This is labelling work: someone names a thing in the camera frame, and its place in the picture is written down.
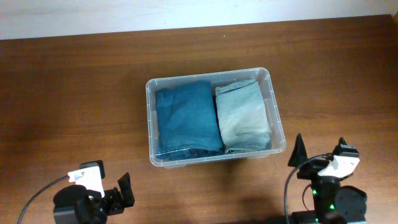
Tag clear plastic storage container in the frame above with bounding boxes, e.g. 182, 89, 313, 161
145, 67, 287, 169

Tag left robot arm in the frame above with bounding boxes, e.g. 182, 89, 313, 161
53, 160, 135, 224

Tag dark blue jeans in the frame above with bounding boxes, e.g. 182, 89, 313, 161
155, 81, 223, 161

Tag light blue jeans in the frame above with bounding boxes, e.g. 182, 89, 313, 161
215, 77, 272, 154

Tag black right camera cable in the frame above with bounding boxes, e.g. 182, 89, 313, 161
283, 152, 333, 224

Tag black left camera cable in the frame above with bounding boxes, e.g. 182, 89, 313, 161
17, 174, 71, 224

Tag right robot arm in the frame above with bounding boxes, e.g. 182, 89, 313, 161
284, 134, 368, 223

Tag black camera cable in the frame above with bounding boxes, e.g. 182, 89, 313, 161
283, 152, 333, 224
17, 174, 71, 224

